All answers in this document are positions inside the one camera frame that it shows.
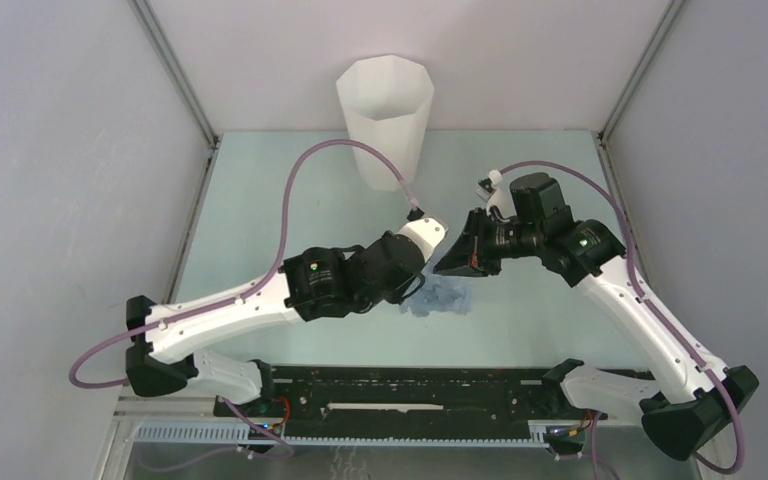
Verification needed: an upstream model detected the blue plastic trash bag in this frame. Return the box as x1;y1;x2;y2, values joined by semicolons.
399;267;472;318

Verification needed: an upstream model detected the white slotted cable duct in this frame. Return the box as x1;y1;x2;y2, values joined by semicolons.
134;421;568;448

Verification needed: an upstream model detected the white octagonal trash bin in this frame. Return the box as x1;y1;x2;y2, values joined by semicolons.
336;55;435;184

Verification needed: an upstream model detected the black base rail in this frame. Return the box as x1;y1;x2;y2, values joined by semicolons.
238;366;589;433

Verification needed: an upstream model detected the aluminium left corner post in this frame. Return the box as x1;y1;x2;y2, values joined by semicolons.
127;0;219;149

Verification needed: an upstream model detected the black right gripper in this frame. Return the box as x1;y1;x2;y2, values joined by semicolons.
434;207;543;277

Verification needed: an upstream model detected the aluminium right corner post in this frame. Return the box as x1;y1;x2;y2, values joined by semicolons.
599;0;688;144

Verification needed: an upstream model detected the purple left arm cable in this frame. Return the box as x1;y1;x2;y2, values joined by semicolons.
68;139;422;391

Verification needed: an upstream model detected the aluminium corner post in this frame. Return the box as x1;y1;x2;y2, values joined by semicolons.
127;0;219;149
599;0;688;144

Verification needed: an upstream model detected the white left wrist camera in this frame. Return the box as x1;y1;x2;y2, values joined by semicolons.
397;207;448;263

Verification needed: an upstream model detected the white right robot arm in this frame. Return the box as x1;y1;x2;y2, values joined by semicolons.
434;170;759;461

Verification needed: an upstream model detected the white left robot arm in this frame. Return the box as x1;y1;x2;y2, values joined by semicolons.
126;224;444;417

